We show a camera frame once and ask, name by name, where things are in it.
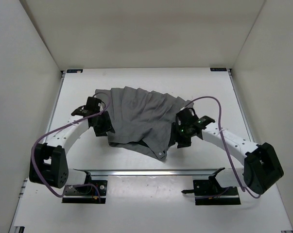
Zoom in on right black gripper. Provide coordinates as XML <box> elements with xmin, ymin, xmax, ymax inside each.
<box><xmin>169</xmin><ymin>123</ymin><xmax>191</xmax><ymax>149</ymax></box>

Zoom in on grey pleated skirt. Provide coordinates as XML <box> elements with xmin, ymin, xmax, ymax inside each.
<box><xmin>95</xmin><ymin>86</ymin><xmax>190</xmax><ymax>161</ymax></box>

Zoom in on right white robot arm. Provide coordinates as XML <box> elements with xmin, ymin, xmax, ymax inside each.
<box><xmin>169</xmin><ymin>116</ymin><xmax>284</xmax><ymax>198</ymax></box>

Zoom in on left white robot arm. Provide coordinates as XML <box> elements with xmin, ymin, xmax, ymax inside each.
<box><xmin>29</xmin><ymin>109</ymin><xmax>114</xmax><ymax>193</ymax></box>

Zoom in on left blue corner sticker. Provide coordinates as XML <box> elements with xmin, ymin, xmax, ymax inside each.
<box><xmin>66</xmin><ymin>69</ymin><xmax>83</xmax><ymax>73</ymax></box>

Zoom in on blue corner sticker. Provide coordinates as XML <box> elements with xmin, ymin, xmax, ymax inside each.
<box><xmin>66</xmin><ymin>69</ymin><xmax>83</xmax><ymax>73</ymax></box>
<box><xmin>210</xmin><ymin>67</ymin><xmax>227</xmax><ymax>72</ymax></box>

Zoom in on right blue corner sticker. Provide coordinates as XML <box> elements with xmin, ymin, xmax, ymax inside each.
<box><xmin>210</xmin><ymin>67</ymin><xmax>227</xmax><ymax>72</ymax></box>

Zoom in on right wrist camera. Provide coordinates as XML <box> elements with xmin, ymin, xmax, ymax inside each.
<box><xmin>176</xmin><ymin>107</ymin><xmax>198</xmax><ymax>126</ymax></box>

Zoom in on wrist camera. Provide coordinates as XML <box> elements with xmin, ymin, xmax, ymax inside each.
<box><xmin>176</xmin><ymin>107</ymin><xmax>198</xmax><ymax>126</ymax></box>
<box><xmin>71</xmin><ymin>97</ymin><xmax>102</xmax><ymax>117</ymax></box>

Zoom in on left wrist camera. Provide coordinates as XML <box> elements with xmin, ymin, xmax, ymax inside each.
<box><xmin>71</xmin><ymin>97</ymin><xmax>102</xmax><ymax>117</ymax></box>

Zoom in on aluminium front rail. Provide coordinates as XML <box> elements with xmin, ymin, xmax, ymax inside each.
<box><xmin>87</xmin><ymin>169</ymin><xmax>222</xmax><ymax>177</ymax></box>

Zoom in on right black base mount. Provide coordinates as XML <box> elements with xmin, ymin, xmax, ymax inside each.
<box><xmin>181</xmin><ymin>180</ymin><xmax>241</xmax><ymax>206</ymax></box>

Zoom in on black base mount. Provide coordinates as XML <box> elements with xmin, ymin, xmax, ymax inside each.
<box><xmin>62</xmin><ymin>179</ymin><xmax>108</xmax><ymax>204</ymax></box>
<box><xmin>181</xmin><ymin>180</ymin><xmax>241</xmax><ymax>206</ymax></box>

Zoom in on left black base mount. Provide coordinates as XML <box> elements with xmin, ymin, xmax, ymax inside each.
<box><xmin>62</xmin><ymin>179</ymin><xmax>108</xmax><ymax>204</ymax></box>

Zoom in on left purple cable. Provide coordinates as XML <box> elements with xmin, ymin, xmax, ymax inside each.
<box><xmin>32</xmin><ymin>91</ymin><xmax>112</xmax><ymax>198</ymax></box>

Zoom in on purple cable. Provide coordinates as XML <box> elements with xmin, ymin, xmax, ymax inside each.
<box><xmin>182</xmin><ymin>96</ymin><xmax>261</xmax><ymax>199</ymax></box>
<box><xmin>32</xmin><ymin>91</ymin><xmax>112</xmax><ymax>198</ymax></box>

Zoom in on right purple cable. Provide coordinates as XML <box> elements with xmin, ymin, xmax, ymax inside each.
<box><xmin>182</xmin><ymin>96</ymin><xmax>261</xmax><ymax>199</ymax></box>

